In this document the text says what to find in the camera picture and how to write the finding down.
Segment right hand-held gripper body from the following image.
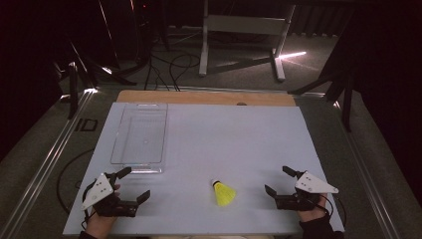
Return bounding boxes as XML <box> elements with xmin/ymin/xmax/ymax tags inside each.
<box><xmin>274</xmin><ymin>169</ymin><xmax>340</xmax><ymax>212</ymax></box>

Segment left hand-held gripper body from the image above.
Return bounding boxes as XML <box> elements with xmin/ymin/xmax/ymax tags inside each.
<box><xmin>81</xmin><ymin>171</ymin><xmax>139</xmax><ymax>219</ymax></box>

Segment clear plastic tray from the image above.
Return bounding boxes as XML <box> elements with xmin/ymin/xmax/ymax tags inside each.
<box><xmin>109</xmin><ymin>103</ymin><xmax>169</xmax><ymax>175</ymax></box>

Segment yellow shuttlecock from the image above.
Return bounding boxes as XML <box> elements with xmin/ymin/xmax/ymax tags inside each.
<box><xmin>210</xmin><ymin>178</ymin><xmax>238</xmax><ymax>207</ymax></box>

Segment person's right hand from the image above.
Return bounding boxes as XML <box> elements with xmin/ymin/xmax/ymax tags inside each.
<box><xmin>297</xmin><ymin>195</ymin><xmax>329</xmax><ymax>223</ymax></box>

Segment person's left hand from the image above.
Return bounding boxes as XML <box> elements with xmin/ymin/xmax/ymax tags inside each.
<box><xmin>85</xmin><ymin>212</ymin><xmax>117</xmax><ymax>239</ymax></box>

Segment dark metal stand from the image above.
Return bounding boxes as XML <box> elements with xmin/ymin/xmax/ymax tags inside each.
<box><xmin>288</xmin><ymin>59</ymin><xmax>354</xmax><ymax>132</ymax></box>

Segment black tripod stand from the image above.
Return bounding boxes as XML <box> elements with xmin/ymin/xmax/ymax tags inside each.
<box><xmin>53</xmin><ymin>33</ymin><xmax>137</xmax><ymax>120</ymax></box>

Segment left hand-held gripper cable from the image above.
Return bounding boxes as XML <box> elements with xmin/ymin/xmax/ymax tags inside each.
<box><xmin>81</xmin><ymin>184</ymin><xmax>97</xmax><ymax>231</ymax></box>

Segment hand-held gripper cable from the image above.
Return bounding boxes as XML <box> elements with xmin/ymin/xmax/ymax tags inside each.
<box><xmin>81</xmin><ymin>184</ymin><xmax>97</xmax><ymax>231</ymax></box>
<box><xmin>326</xmin><ymin>195</ymin><xmax>348</xmax><ymax>229</ymax></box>

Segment right hand-held gripper cable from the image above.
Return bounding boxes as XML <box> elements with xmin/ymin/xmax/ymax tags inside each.
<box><xmin>326</xmin><ymin>195</ymin><xmax>348</xmax><ymax>229</ymax></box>

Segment black cable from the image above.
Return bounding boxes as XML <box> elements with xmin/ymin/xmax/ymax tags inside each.
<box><xmin>56</xmin><ymin>148</ymin><xmax>96</xmax><ymax>215</ymax></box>

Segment aluminium floor rail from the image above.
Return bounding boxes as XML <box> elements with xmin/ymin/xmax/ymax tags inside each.
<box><xmin>0</xmin><ymin>88</ymin><xmax>100</xmax><ymax>239</ymax></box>
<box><xmin>332</xmin><ymin>99</ymin><xmax>399</xmax><ymax>239</ymax></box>

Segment black floor cables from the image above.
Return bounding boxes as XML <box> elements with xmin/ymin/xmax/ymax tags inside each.
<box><xmin>143</xmin><ymin>53</ymin><xmax>202</xmax><ymax>93</ymax></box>

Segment white metal stand frame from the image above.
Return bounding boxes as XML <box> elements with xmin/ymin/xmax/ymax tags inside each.
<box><xmin>198</xmin><ymin>0</ymin><xmax>297</xmax><ymax>83</ymax></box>

